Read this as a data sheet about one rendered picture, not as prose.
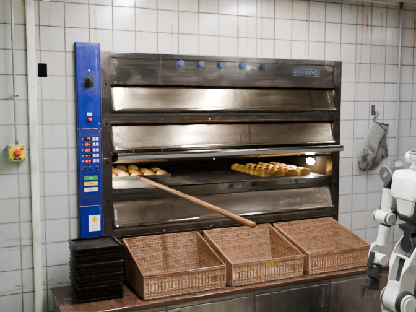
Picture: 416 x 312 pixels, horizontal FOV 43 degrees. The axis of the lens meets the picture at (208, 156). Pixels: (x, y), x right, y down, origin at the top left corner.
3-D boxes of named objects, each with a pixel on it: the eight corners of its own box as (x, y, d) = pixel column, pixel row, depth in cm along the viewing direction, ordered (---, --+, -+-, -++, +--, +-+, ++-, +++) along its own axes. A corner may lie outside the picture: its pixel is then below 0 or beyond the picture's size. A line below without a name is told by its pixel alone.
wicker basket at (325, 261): (271, 257, 405) (271, 222, 403) (330, 249, 429) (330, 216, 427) (309, 276, 361) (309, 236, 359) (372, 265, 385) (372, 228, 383)
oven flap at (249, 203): (114, 228, 355) (111, 199, 359) (331, 207, 427) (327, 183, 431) (115, 227, 351) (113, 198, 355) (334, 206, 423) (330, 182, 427)
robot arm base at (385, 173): (394, 179, 338) (400, 163, 333) (408, 188, 327) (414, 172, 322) (376, 179, 331) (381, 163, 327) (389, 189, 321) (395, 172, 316)
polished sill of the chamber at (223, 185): (110, 195, 358) (110, 189, 358) (327, 180, 431) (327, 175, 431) (112, 196, 353) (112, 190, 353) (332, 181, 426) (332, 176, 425)
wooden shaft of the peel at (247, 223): (257, 228, 247) (257, 222, 247) (251, 229, 246) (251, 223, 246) (143, 179, 402) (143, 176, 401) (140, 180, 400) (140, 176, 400)
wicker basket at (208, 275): (121, 277, 359) (121, 238, 356) (197, 267, 381) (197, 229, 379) (142, 301, 314) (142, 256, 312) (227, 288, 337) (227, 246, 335)
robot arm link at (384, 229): (380, 240, 336) (387, 211, 336) (392, 244, 327) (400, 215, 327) (368, 238, 331) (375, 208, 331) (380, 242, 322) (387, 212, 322)
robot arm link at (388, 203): (385, 220, 338) (388, 186, 336) (400, 225, 327) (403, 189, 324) (371, 221, 333) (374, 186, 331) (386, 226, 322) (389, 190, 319)
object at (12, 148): (7, 160, 324) (7, 144, 323) (25, 160, 328) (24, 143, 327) (8, 161, 317) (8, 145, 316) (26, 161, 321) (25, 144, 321)
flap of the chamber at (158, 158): (118, 160, 337) (111, 163, 355) (343, 150, 409) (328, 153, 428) (117, 156, 337) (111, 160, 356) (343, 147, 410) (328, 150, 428)
